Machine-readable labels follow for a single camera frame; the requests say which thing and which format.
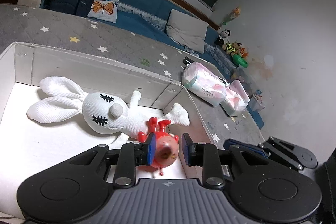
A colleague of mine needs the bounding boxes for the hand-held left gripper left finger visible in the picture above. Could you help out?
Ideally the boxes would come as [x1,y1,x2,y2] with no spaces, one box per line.
[66,133,155,186]

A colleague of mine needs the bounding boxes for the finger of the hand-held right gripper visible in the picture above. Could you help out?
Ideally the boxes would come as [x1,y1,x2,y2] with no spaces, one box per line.
[224,136,319,171]

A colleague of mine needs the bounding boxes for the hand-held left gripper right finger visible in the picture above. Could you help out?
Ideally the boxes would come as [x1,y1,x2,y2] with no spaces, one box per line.
[182,133,265,186]

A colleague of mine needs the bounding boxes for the red toy figure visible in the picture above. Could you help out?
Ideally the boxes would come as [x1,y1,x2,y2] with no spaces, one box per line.
[138,117,181,177]

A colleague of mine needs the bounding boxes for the white cardboard box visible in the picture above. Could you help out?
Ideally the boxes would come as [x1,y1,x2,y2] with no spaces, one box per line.
[0,42,218,224]

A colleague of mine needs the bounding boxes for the small clear plastic box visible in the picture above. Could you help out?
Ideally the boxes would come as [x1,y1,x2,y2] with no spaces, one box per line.
[248,90,265,112]

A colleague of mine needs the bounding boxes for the small pink tissue pack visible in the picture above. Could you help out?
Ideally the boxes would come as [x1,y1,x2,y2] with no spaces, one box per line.
[220,80,250,117]

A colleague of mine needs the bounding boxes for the white rabbit plush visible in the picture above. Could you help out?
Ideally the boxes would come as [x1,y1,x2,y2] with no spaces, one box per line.
[26,76,190,146]

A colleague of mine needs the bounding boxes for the clear plastic storage box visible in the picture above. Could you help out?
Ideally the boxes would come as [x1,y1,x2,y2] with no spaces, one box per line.
[231,65,260,98]

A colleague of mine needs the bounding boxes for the large pastel tissue pack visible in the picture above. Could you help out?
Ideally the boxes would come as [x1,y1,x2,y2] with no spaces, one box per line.
[182,61,229,106]

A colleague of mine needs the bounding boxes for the green plastic toy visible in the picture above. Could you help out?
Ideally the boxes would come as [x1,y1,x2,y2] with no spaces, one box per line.
[232,54,248,67]

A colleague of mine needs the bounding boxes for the brown bear plush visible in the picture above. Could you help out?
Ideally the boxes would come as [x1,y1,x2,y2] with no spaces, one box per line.
[224,42,242,56]

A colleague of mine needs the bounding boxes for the panda plush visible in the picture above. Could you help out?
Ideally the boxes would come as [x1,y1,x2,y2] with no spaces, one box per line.
[215,28,231,46]

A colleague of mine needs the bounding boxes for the grey pillow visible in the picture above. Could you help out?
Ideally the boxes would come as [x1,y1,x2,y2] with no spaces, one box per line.
[165,9,208,54]

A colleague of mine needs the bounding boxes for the orange flower toy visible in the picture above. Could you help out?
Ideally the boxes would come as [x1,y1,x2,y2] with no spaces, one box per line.
[222,7,241,26]

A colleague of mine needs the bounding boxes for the grey star-print cover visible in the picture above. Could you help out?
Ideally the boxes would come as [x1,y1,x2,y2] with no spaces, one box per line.
[0,4,265,151]

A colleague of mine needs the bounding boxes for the blue sofa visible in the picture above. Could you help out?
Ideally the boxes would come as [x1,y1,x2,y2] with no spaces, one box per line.
[19,0,264,130]

